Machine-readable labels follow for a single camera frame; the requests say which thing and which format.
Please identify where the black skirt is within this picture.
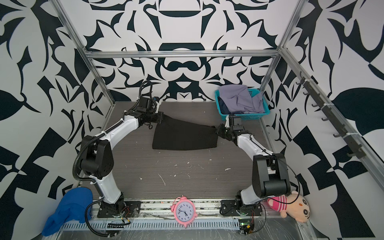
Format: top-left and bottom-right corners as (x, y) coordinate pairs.
(152, 115), (218, 151)

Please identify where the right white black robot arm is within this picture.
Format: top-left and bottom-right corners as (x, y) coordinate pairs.
(217, 115), (299, 213)

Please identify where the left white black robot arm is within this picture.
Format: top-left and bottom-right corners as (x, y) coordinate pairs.
(72, 80), (163, 217)

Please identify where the teal plastic basket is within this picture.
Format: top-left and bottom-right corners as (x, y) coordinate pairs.
(215, 89), (270, 121)

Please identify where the dark navy garment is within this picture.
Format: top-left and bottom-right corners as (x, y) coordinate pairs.
(218, 97), (231, 115)

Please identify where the purple grey skirt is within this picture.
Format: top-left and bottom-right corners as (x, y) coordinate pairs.
(218, 85), (264, 114)

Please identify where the pink plush pig toy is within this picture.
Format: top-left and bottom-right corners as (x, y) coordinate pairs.
(267, 191), (311, 223)

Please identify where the pink alarm clock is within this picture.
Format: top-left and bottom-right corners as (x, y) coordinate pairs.
(171, 196), (198, 228)

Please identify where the small green circuit board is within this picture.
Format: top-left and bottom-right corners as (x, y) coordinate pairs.
(239, 219), (255, 235)

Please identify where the blue cloth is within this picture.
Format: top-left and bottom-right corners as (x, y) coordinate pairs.
(42, 187), (93, 237)

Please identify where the white slotted cable duct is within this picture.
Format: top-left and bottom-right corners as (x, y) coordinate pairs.
(61, 218), (241, 232)

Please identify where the black wall hook rack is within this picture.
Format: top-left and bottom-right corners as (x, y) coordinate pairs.
(297, 72), (367, 159)

